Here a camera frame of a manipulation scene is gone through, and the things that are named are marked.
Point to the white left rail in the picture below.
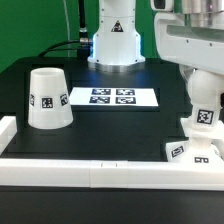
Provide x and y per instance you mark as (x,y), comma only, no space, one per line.
(8,129)

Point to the white marker sheet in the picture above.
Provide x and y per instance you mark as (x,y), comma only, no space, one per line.
(141,97)

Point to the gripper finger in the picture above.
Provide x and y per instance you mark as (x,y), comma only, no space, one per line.
(186,72)

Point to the white lamp bulb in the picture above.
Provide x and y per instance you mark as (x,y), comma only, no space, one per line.
(205,90)

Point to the white front rail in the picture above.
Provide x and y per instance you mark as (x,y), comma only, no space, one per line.
(111,174)

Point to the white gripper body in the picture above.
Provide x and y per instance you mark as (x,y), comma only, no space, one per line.
(190,33)

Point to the white lamp shade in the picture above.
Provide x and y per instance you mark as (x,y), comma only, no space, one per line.
(49,106)

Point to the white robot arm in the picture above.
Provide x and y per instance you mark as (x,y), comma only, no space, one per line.
(117,44)

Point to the white lamp base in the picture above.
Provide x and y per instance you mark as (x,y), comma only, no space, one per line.
(204,145)

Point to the white rail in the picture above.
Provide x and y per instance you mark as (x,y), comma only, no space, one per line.
(8,129)
(111,174)

